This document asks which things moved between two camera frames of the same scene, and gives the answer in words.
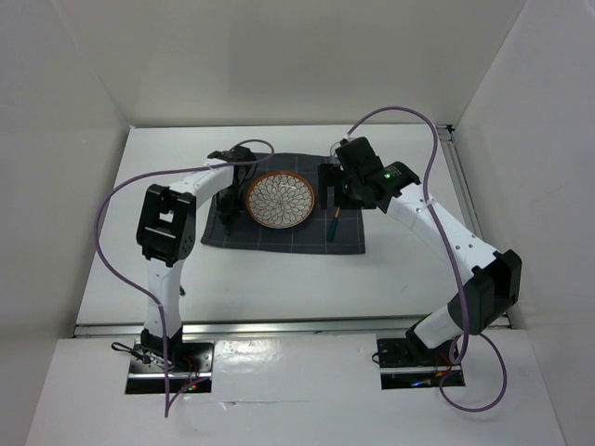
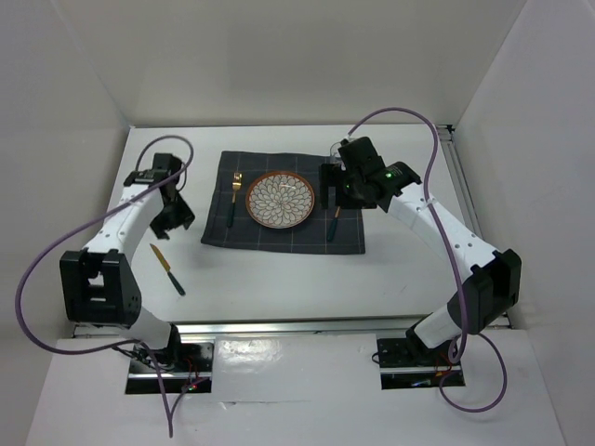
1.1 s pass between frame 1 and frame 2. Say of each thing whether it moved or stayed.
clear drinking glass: stayed
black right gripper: stayed
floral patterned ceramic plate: stayed
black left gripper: moved
